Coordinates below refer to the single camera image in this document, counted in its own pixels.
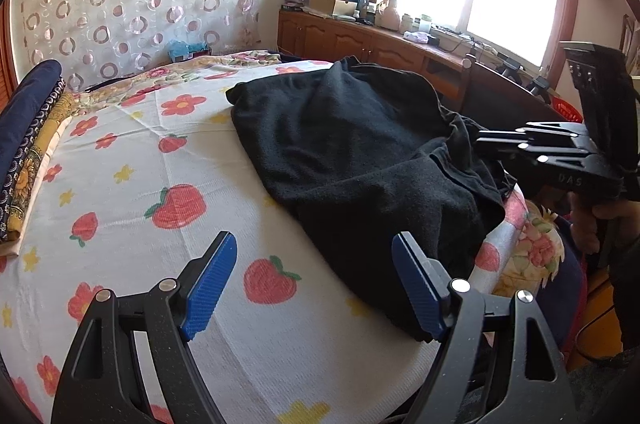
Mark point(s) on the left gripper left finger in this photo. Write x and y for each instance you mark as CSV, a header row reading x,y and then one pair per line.
x,y
101,380

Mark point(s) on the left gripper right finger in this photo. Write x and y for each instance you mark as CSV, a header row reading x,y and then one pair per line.
x,y
526,380

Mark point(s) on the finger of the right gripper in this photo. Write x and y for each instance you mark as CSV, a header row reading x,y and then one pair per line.
x,y
549,161
537,136

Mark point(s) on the black printed t-shirt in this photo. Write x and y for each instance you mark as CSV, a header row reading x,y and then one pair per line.
x,y
358,153

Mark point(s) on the person's right hand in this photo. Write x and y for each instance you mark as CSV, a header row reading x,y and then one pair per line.
x,y
584,227

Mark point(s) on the floral rose blanket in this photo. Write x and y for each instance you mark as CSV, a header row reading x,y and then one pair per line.
x,y
525,251

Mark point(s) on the pink bottle on sideboard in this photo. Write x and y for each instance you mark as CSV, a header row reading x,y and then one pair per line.
x,y
390,17

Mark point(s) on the dark patterned folded garment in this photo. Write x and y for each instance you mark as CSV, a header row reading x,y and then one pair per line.
x,y
32,131

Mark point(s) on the white strawberry print sheet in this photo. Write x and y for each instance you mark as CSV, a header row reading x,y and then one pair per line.
x,y
131,195

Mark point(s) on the cardboard box on sideboard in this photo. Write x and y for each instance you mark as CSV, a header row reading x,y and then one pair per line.
x,y
333,7

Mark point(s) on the wooden sideboard cabinet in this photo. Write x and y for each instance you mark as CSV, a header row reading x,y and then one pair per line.
x,y
463,83

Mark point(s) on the yellow patterned folded garment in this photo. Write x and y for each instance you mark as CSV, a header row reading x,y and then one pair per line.
x,y
31,172

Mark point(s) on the navy folded garment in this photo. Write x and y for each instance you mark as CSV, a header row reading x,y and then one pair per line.
x,y
22,108

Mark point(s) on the wooden louvered wardrobe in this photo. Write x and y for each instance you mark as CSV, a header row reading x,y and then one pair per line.
x,y
8,79

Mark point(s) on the blue item on box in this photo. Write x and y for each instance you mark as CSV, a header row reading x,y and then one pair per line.
x,y
179,51

